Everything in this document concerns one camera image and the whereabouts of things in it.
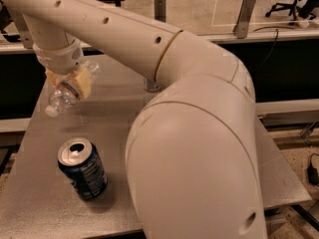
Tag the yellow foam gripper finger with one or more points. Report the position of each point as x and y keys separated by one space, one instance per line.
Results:
x=81 y=80
x=53 y=78

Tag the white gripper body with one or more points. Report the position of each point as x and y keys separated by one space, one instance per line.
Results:
x=62 y=61

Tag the left metal bracket post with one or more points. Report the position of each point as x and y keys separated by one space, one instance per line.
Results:
x=22 y=28

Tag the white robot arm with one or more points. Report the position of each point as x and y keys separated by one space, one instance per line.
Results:
x=191 y=157

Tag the tall silver drink can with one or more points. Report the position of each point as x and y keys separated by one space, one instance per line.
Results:
x=151 y=87

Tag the right metal bracket post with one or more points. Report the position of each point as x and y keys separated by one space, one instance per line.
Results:
x=241 y=27

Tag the metal bracket post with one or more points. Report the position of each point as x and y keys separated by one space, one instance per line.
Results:
x=160 y=10
x=22 y=28
x=241 y=27

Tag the clear plastic water bottle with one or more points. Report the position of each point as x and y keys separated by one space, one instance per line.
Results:
x=65 y=96

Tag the blue soda can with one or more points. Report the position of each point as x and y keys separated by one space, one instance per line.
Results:
x=79 y=160

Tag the black power adapter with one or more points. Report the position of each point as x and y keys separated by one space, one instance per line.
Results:
x=312 y=172

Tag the middle metal bracket post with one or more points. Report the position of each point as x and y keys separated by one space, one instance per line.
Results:
x=160 y=10

